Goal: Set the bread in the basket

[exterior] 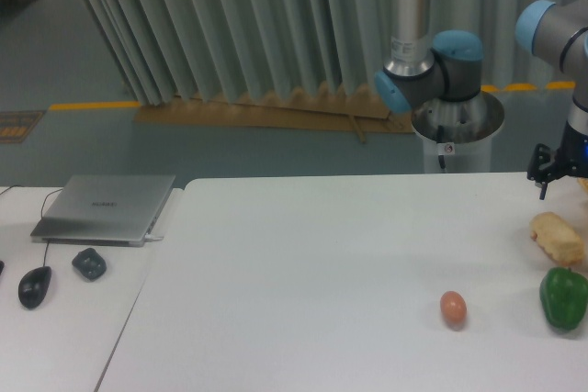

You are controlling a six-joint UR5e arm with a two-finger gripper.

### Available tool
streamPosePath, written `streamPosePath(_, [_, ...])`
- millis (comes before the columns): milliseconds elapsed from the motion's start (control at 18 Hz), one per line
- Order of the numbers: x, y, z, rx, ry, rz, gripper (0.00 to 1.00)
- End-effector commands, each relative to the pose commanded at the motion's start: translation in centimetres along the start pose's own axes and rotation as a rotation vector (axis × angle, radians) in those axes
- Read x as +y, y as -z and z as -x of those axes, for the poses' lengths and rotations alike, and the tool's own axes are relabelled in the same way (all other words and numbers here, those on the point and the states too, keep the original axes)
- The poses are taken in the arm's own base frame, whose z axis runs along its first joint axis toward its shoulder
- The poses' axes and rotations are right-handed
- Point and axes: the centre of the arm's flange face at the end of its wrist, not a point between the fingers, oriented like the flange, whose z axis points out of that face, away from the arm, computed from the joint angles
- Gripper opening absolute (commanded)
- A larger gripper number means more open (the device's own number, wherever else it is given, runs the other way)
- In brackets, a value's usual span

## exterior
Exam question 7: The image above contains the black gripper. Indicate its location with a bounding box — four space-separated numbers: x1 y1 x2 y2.
526 123 587 200

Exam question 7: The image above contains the loaf of bread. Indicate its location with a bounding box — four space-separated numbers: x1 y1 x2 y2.
529 212 585 266

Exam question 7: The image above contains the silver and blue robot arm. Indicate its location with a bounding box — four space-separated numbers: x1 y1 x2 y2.
374 0 587 189

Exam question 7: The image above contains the green bell pepper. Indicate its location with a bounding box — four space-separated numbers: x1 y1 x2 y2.
539 267 587 331

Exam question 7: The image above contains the brown egg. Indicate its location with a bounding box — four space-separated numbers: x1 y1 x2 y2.
439 291 468 330

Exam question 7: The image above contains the flat brown cardboard sheet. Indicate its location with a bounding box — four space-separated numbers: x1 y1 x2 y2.
134 99 413 143

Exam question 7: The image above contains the grey-green pleated curtain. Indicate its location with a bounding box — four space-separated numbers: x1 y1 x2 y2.
84 0 575 105

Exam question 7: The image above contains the white usb plug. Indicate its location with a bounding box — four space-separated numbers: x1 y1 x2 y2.
144 234 164 242

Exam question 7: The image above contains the silver closed laptop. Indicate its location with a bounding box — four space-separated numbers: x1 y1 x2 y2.
30 175 175 246

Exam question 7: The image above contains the small black device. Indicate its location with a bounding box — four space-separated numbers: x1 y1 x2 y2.
72 248 107 281

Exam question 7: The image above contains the black computer mouse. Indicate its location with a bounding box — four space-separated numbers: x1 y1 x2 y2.
17 266 52 309

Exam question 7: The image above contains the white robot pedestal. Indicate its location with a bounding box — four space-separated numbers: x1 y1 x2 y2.
412 92 504 174

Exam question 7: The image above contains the black mouse cable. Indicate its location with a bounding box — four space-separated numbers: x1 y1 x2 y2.
0 184 65 269

